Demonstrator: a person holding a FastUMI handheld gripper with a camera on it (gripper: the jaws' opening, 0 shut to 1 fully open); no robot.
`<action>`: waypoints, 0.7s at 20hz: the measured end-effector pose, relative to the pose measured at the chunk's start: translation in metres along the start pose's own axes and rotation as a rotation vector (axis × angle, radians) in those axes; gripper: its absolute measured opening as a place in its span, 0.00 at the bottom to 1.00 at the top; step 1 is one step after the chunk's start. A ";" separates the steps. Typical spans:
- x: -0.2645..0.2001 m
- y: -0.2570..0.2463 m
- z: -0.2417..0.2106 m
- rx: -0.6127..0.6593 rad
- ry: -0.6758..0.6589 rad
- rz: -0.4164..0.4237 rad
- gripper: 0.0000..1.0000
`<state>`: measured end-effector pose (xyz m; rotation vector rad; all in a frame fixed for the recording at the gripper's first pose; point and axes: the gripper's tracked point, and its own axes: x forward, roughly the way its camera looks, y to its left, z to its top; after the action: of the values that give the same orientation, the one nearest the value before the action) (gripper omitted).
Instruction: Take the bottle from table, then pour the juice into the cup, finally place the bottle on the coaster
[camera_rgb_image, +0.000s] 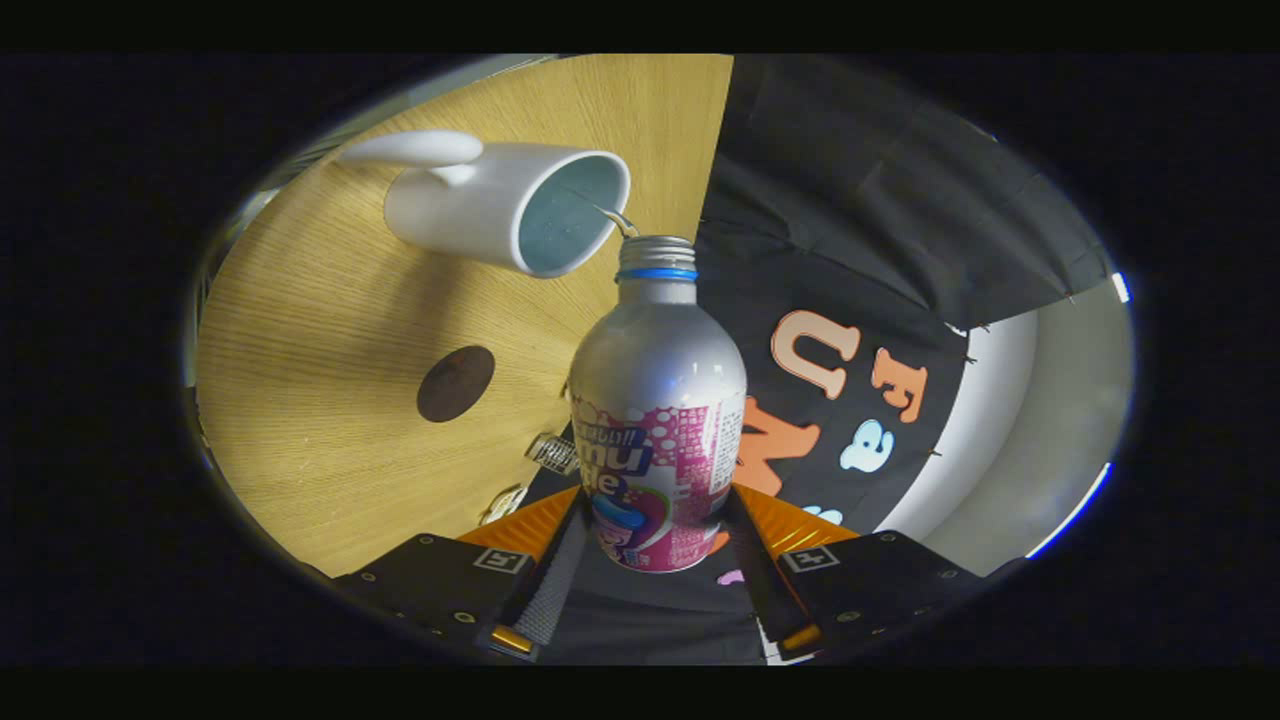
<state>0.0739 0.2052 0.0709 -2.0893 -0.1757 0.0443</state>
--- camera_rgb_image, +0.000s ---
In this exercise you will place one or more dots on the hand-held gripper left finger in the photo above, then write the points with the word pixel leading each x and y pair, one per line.
pixel 440 585

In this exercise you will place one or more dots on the white cup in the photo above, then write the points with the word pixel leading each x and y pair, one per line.
pixel 460 205

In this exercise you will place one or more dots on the wooden table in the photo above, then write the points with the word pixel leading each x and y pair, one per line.
pixel 320 350

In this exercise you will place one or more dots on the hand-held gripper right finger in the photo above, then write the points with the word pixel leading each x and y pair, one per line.
pixel 880 585

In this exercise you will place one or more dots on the silver bottle with pink label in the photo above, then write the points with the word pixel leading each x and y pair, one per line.
pixel 655 370

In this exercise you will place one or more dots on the black backdrop cloth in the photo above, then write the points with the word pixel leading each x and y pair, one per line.
pixel 850 200

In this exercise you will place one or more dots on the dark brown round coaster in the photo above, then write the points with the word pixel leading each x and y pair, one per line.
pixel 456 384

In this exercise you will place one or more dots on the white divided dish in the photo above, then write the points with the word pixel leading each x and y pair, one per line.
pixel 503 505

